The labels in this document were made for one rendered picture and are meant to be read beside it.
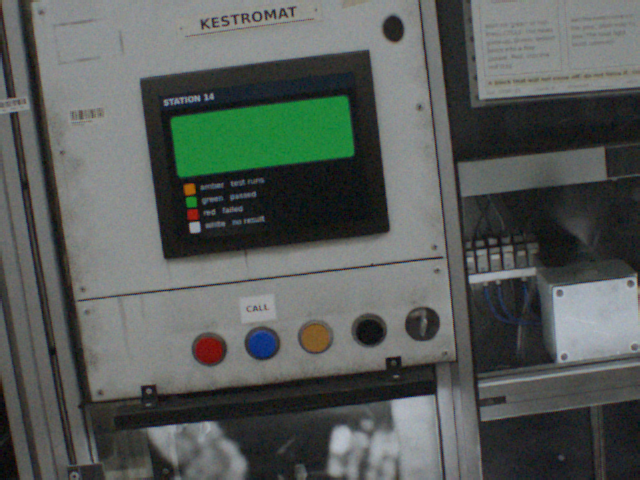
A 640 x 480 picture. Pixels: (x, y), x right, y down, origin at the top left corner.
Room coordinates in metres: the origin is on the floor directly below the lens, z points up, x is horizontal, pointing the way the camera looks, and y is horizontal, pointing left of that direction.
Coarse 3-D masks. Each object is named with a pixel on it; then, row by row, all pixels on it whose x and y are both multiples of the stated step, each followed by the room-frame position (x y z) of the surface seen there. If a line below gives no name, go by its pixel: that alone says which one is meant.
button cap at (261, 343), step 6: (252, 336) 1.38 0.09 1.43; (258, 336) 1.38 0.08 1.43; (264, 336) 1.38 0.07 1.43; (270, 336) 1.38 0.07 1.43; (252, 342) 1.38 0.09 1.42; (258, 342) 1.38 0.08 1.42; (264, 342) 1.38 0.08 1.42; (270, 342) 1.38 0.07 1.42; (252, 348) 1.38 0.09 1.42; (258, 348) 1.38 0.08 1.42; (264, 348) 1.38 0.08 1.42; (270, 348) 1.38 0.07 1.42; (258, 354) 1.38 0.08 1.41; (264, 354) 1.38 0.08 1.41; (270, 354) 1.38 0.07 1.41
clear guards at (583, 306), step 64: (448, 0) 1.40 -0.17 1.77; (512, 0) 1.40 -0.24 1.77; (576, 0) 1.40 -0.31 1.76; (448, 64) 1.40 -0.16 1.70; (512, 64) 1.40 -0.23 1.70; (576, 64) 1.40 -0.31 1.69; (512, 128) 1.40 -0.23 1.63; (576, 128) 1.40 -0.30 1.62; (512, 192) 1.40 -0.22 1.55; (576, 192) 1.40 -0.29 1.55; (512, 256) 1.40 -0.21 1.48; (576, 256) 1.40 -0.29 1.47; (512, 320) 1.40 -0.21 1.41; (576, 320) 1.40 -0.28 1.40; (512, 384) 1.40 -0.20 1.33; (576, 384) 1.40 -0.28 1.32; (128, 448) 1.40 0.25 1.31; (192, 448) 1.40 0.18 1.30; (256, 448) 1.40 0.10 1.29; (320, 448) 1.40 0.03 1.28; (384, 448) 1.40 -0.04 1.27
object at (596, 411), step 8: (592, 408) 1.60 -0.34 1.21; (600, 408) 1.60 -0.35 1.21; (592, 416) 1.60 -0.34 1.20; (600, 416) 1.60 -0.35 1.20; (592, 424) 1.60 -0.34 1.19; (600, 424) 1.60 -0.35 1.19; (592, 432) 1.61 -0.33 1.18; (600, 432) 1.60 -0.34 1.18; (592, 440) 1.61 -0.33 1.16; (600, 440) 1.60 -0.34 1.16; (592, 448) 1.61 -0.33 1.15; (600, 448) 1.60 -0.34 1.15; (592, 456) 1.61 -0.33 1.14; (600, 456) 1.60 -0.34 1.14; (592, 464) 1.61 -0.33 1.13; (600, 464) 1.60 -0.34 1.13; (592, 472) 1.61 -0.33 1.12; (600, 472) 1.60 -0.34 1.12
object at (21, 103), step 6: (0, 102) 1.40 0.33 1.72; (6, 102) 1.40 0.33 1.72; (12, 102) 1.40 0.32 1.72; (18, 102) 1.40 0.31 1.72; (24, 102) 1.40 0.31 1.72; (0, 108) 1.40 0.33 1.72; (6, 108) 1.40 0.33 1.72; (12, 108) 1.40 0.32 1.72; (18, 108) 1.40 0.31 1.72; (24, 108) 1.40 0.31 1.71
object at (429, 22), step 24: (432, 0) 1.40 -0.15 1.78; (432, 24) 1.40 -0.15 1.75; (432, 48) 1.40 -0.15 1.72; (432, 72) 1.40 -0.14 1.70; (432, 96) 1.40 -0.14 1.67; (432, 120) 1.41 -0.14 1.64; (456, 192) 1.40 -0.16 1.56; (456, 216) 1.40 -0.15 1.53; (456, 240) 1.40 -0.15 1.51; (456, 264) 1.40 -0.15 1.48; (456, 288) 1.40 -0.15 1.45; (456, 312) 1.40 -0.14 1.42; (456, 336) 1.40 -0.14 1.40; (456, 360) 1.41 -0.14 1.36; (456, 456) 1.40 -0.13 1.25
